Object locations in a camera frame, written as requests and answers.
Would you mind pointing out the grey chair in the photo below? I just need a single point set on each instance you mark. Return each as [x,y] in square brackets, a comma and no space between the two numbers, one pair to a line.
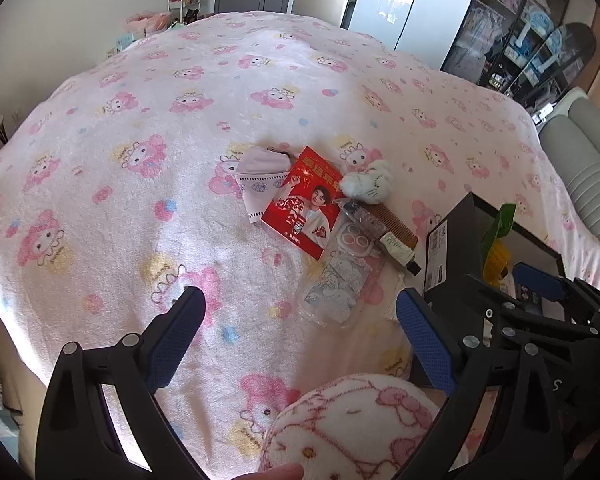
[587,170]

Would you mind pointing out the pink printed plush fabric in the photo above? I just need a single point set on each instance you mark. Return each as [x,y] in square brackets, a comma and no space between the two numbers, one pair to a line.
[350,430]

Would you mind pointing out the red printed card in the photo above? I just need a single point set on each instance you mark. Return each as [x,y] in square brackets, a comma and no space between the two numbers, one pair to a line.
[300,205]

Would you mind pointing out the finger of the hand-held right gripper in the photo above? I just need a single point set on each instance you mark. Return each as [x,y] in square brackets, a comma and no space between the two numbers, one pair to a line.
[530,322]
[537,282]

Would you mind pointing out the pink bag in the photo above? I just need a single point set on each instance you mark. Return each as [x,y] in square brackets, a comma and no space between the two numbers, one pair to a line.
[150,22]

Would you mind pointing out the clear phone case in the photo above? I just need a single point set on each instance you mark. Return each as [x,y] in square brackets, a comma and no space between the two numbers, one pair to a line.
[330,285]

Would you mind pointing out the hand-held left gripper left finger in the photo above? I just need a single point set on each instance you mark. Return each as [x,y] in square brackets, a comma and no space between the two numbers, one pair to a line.
[177,340]

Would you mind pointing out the wooden comb with tassel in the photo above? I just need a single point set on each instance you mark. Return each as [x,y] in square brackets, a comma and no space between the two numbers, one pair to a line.
[395,230]

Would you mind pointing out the black display cabinet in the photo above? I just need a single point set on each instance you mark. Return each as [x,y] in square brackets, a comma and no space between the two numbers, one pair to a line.
[480,35]

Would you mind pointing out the white plush toy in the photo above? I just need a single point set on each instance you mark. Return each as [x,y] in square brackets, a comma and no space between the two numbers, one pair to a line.
[370,180]

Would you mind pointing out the person's left hand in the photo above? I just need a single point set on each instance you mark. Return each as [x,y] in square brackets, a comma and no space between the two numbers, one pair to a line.
[282,473]

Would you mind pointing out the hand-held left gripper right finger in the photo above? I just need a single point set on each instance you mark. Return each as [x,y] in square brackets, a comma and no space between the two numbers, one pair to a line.
[425,340]

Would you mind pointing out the pink printed blanket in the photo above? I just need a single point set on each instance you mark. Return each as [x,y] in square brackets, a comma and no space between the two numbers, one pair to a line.
[130,110]

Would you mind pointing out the beige patterned cloth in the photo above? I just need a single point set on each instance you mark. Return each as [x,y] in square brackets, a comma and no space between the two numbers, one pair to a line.
[260,175]

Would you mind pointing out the white tube with black cap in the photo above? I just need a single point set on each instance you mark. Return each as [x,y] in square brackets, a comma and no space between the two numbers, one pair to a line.
[397,252]

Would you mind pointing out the green yellow packet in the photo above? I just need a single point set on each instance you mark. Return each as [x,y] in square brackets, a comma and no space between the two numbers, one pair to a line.
[497,240]

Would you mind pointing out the silver refrigerator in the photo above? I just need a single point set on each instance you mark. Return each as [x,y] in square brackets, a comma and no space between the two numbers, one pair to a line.
[405,5]

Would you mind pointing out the black cardboard box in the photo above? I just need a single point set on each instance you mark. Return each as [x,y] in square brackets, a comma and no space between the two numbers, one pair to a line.
[455,240]

